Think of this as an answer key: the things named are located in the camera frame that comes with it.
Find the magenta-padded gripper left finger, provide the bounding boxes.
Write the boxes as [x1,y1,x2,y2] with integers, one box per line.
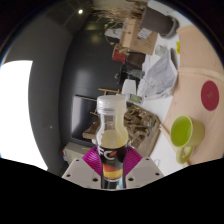
[61,145,103,190]

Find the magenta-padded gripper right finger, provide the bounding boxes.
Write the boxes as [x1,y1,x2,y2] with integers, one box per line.
[120,146,165,190]

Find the white-capped clear drink bottle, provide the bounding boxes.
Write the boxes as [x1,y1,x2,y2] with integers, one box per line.
[95,94,129,190]

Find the white shelf unit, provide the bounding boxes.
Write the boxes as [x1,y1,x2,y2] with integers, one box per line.
[63,141,88,166]

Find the brown carved wooden sculpture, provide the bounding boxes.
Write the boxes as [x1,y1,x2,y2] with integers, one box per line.
[82,104,162,158]

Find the yellow-green ceramic mug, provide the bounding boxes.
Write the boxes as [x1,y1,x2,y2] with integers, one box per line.
[169,114,206,165]

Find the white green spray bottle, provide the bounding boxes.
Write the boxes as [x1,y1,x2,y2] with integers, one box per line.
[128,93,145,105]

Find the wooden easel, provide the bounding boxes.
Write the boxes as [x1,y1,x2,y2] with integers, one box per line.
[98,87,121,98]

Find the white plastic chair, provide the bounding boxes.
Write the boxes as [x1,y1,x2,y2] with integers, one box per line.
[120,78,138,96]

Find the grey printed newspaper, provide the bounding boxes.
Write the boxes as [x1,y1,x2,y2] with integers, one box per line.
[137,49,179,101]

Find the small grey bottle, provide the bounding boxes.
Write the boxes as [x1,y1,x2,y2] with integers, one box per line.
[128,68,146,80]

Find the large ceiling light panel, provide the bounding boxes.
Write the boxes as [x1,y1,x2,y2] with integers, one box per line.
[0,59,49,172]

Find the flat round red coaster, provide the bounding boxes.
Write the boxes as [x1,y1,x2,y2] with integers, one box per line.
[200,80,220,112]

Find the red box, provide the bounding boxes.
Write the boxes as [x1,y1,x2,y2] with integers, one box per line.
[111,44,128,64]

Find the brown cardboard box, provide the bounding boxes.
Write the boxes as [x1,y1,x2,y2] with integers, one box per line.
[120,18,158,56]

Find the white plaster figure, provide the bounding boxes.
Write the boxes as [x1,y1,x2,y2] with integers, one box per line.
[104,28,124,39]

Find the grey plant saucer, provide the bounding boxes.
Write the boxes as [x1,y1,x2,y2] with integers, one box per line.
[148,0,181,39]

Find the black wall screen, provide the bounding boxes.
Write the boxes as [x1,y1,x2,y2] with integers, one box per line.
[70,94,99,148]

